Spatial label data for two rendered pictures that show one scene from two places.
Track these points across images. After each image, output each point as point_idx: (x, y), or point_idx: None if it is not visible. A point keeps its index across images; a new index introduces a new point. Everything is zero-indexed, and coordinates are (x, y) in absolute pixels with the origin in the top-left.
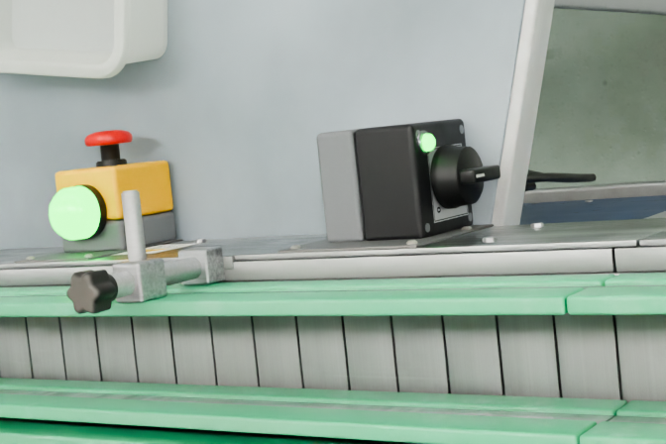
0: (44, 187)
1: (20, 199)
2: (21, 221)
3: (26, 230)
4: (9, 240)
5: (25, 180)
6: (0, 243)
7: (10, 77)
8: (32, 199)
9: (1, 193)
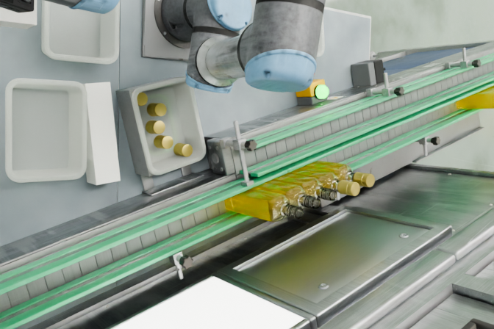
0: (273, 95)
1: (265, 100)
2: (265, 106)
3: (267, 109)
4: (262, 114)
5: (266, 94)
6: (259, 115)
7: None
8: (269, 99)
9: (258, 100)
